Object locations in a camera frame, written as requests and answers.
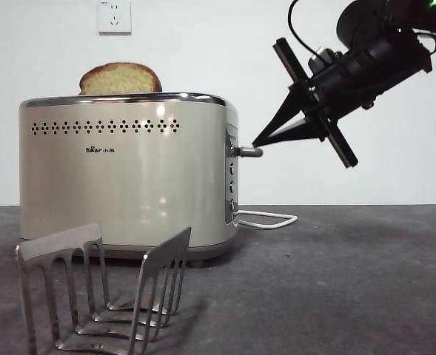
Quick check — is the grey toaster lever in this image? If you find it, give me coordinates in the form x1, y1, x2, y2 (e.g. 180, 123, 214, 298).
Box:
238, 146, 264, 158

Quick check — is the brown-crusted bread slice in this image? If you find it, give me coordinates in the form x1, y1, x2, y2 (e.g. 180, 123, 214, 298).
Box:
78, 61, 164, 96

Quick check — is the cream toaster with chrome trim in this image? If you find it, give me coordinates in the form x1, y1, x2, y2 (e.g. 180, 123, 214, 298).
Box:
19, 91, 240, 268

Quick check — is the stainless steel toast rack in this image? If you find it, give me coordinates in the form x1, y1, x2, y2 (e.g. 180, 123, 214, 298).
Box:
15, 223, 192, 355

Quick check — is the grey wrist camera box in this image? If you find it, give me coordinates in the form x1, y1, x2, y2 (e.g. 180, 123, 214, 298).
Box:
308, 47, 343, 73

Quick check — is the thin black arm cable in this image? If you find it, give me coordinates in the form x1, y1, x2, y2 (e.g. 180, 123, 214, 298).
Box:
286, 0, 324, 56

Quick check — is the white power cable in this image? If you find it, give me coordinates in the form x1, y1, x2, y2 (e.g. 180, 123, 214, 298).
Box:
235, 209, 299, 230

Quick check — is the white wall socket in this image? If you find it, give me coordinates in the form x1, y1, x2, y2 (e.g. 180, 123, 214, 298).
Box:
98, 0, 133, 36

